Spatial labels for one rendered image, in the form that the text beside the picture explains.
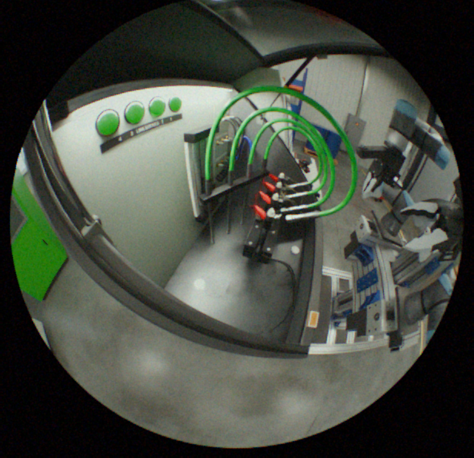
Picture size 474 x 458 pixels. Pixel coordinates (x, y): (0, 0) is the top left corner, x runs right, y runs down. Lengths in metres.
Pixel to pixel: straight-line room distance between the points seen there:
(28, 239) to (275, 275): 2.73
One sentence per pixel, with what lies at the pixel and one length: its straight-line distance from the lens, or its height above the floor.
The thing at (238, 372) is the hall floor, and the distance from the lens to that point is 1.45.
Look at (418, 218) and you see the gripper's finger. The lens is 0.37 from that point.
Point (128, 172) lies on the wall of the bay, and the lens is 0.33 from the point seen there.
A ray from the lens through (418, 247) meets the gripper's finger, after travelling 0.29.
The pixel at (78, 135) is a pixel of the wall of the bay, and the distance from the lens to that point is 0.28.
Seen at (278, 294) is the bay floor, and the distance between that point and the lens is 0.60.
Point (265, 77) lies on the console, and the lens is 0.69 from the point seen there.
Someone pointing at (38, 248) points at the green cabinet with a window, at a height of 0.58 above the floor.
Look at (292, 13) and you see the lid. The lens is 0.42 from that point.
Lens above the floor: 1.38
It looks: 48 degrees down
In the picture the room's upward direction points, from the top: 6 degrees clockwise
